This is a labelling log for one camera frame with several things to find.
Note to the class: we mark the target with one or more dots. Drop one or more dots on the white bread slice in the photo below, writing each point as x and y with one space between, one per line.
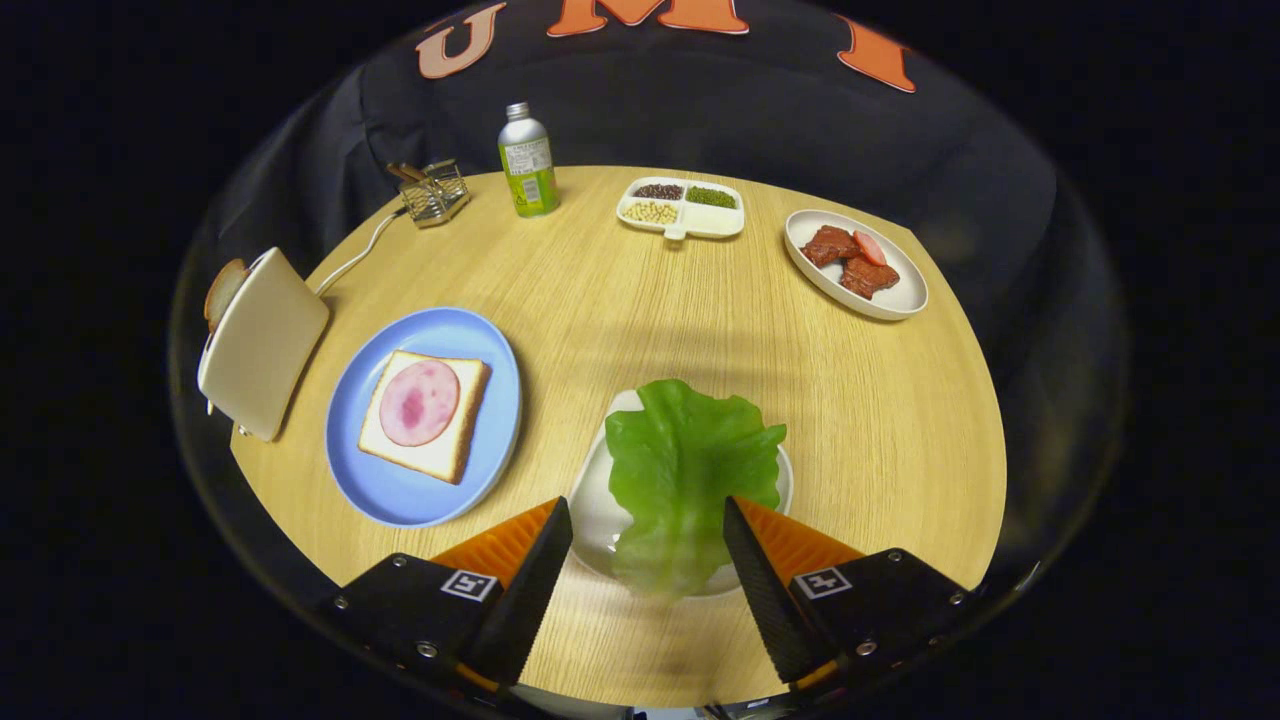
440 460

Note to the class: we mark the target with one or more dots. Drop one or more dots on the red meat piece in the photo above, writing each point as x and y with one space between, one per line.
868 278
828 246

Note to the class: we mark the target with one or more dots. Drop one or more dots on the green label metal bottle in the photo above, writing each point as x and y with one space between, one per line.
530 175

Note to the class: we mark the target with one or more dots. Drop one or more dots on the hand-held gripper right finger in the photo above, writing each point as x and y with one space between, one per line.
765 600

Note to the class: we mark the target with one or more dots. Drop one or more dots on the pink sausage slice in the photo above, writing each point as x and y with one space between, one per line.
870 248

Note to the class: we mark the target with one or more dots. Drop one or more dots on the pile of dark red beans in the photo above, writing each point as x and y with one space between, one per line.
658 191

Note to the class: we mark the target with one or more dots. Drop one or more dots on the pile of yellow soybeans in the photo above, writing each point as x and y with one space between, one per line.
649 212

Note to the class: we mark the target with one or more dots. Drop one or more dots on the pink ham slice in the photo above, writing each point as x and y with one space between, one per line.
420 403

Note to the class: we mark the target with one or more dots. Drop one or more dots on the white oval plate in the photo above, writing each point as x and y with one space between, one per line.
900 295

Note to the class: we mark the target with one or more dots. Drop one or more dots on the blue round plate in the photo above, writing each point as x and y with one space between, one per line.
420 500

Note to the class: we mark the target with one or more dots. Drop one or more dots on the green lettuce leaf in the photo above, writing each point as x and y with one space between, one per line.
680 460

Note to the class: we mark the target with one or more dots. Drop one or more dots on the pile of green beans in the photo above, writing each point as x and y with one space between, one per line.
711 197

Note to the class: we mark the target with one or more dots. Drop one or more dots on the white toaster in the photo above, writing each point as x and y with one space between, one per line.
265 340

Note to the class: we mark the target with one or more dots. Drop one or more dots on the white divided dish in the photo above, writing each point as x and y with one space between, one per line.
712 221

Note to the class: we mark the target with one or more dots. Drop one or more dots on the white curved plate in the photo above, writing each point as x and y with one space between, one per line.
595 500

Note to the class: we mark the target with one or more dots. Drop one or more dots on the black backdrop cloth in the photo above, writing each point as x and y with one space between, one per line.
800 120

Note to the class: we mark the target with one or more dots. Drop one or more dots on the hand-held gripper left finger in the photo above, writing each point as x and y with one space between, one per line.
530 600

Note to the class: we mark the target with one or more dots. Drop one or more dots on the toasted bread slice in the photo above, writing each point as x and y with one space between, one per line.
222 292

